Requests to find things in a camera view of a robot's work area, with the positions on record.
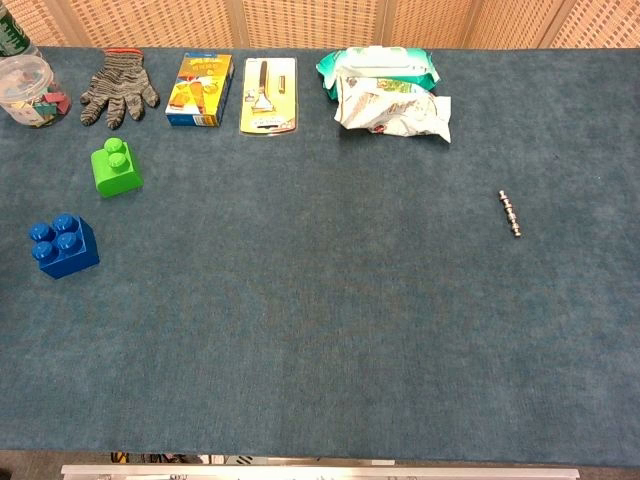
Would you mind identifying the green toy brick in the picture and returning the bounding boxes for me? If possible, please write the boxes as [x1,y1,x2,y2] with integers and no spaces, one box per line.
[90,137,145,199]

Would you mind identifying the blue toy brick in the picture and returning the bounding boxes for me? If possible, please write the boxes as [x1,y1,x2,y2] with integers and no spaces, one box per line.
[28,213,101,280]

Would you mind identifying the crumpled white snack bag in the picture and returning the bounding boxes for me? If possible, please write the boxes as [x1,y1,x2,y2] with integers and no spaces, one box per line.
[333,73,453,145]

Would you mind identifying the razor in yellow blister pack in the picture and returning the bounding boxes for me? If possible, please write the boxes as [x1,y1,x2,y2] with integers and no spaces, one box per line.
[239,56,300,135]

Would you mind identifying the green wet wipes pack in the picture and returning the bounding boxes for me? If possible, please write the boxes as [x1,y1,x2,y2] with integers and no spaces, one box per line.
[316,46,442,102]

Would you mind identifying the small metal beaded rod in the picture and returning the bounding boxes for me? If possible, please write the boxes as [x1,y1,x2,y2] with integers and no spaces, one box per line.
[497,189,524,239]

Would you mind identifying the yellow and blue snack box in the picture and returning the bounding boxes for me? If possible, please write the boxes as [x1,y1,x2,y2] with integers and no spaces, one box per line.
[165,53,235,128]

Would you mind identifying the grey striped knit glove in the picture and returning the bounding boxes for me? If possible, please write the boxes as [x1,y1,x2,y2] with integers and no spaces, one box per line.
[79,48,161,127]

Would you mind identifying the clear plastic jar with clips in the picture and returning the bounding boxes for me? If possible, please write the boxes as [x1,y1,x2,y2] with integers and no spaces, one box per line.
[0,54,73,128]

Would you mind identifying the green labelled plastic bottle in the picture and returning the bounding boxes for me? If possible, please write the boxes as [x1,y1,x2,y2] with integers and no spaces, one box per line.
[0,0,44,58]

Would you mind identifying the aluminium profile rail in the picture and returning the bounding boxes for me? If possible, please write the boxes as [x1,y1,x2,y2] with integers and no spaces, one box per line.
[60,464,581,480]

